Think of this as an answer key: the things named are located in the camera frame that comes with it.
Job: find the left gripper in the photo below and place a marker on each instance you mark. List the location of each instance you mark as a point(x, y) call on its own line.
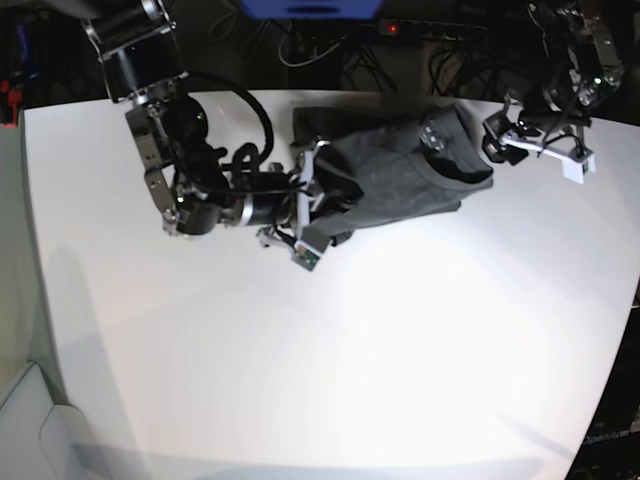
point(540, 117)

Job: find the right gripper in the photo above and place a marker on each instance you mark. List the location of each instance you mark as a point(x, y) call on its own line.
point(271, 195)

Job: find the grey chair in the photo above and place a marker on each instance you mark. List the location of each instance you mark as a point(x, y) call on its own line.
point(43, 440)

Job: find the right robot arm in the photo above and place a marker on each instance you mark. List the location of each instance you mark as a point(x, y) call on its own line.
point(194, 186)

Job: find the black power strip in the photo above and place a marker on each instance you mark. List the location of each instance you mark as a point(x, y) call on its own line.
point(414, 30)

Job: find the blue box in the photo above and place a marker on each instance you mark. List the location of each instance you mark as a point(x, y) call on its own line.
point(310, 9)

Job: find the red clamp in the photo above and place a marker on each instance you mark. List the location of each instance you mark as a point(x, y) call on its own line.
point(11, 101)

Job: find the dark grey t-shirt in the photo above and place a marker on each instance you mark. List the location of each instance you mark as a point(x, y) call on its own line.
point(378, 169)

